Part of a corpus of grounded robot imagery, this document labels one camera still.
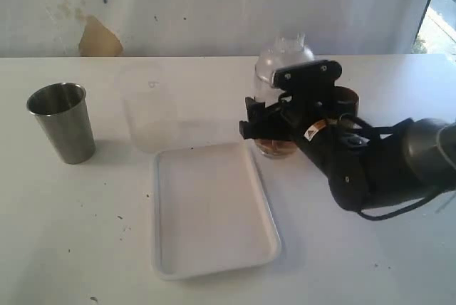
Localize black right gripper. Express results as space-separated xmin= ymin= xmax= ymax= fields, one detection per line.
xmin=239 ymin=97 xmax=363 ymax=162

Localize gold coins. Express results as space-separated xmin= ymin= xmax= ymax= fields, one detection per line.
xmin=254 ymin=139 xmax=298 ymax=158

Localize clear plastic shaker cup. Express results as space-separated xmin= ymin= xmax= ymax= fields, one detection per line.
xmin=254 ymin=76 xmax=298 ymax=158

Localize clear plastic dome lid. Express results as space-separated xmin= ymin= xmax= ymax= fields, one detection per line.
xmin=254 ymin=32 xmax=314 ymax=86

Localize brown wooden cup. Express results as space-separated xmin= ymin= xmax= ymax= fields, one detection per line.
xmin=333 ymin=86 xmax=359 ymax=116

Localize stainless steel cup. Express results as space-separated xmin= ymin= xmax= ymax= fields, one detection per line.
xmin=26 ymin=82 xmax=95 ymax=165

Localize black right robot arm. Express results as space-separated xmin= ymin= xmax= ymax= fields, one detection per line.
xmin=239 ymin=86 xmax=455 ymax=217

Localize white rectangular tray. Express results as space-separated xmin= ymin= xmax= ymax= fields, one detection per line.
xmin=152 ymin=143 xmax=282 ymax=280

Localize translucent plastic container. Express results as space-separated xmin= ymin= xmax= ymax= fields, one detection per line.
xmin=116 ymin=62 xmax=177 ymax=153

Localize black cable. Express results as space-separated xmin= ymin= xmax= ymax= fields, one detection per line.
xmin=334 ymin=114 xmax=456 ymax=221

